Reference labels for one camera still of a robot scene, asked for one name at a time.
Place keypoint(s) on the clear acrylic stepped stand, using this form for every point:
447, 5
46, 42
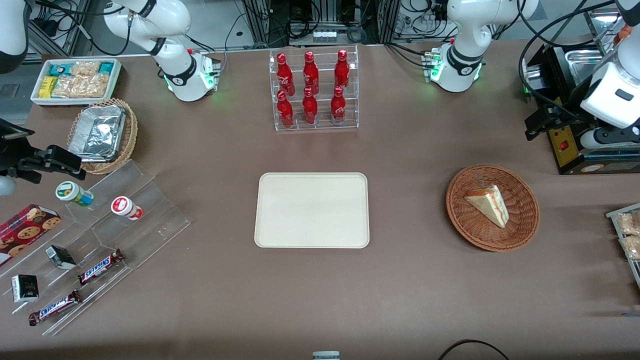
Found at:
150, 220

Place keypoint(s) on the grey device at table edge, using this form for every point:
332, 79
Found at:
326, 355

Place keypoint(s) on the aluminium foil container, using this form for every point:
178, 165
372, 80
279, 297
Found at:
97, 132

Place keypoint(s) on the black machine with yellow panel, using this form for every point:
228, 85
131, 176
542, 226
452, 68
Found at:
567, 155

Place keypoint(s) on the beige plastic tray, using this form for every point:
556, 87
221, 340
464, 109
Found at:
310, 210

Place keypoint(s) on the large brown wicker basket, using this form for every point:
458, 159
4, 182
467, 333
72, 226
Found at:
462, 220

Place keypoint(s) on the snickers bar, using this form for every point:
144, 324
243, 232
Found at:
54, 307
100, 266

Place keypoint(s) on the small black box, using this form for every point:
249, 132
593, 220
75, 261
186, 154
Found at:
25, 288
61, 257

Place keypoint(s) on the white power strip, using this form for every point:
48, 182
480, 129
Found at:
325, 35

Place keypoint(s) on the yellow snack pack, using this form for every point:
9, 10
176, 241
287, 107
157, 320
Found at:
47, 87

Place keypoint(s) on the green label yoghurt cup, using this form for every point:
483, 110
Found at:
72, 193

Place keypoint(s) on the red cookie box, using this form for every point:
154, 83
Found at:
25, 230

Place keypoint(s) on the metal tray with snacks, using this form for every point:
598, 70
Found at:
634, 272

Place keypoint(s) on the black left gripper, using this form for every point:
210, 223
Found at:
571, 103

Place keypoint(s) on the small light wicker basket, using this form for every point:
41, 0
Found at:
131, 135

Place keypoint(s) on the teal snack pack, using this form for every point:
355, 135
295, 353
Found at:
61, 69
106, 67

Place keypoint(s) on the red cola bottle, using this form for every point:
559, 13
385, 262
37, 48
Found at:
338, 109
284, 75
285, 112
342, 72
310, 110
310, 74

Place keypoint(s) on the clear bag of crackers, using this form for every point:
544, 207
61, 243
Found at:
80, 86
85, 68

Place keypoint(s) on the clear acrylic bottle rack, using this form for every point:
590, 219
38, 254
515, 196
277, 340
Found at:
322, 125

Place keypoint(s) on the clear pastry pack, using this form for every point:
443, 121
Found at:
629, 223
632, 247

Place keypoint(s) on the steel pan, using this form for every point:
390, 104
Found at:
587, 62

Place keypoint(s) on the triangular sandwich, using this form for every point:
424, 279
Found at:
492, 205

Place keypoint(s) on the red label yoghurt cup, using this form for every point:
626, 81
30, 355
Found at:
125, 207

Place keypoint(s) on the white rectangular snack bin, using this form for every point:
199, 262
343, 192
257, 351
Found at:
116, 82

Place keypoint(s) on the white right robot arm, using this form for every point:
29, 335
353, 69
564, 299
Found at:
172, 65

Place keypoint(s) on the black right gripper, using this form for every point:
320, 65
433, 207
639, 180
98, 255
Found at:
11, 156

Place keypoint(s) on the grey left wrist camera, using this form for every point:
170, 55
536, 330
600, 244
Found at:
607, 139

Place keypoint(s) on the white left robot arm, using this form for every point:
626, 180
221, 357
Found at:
465, 50

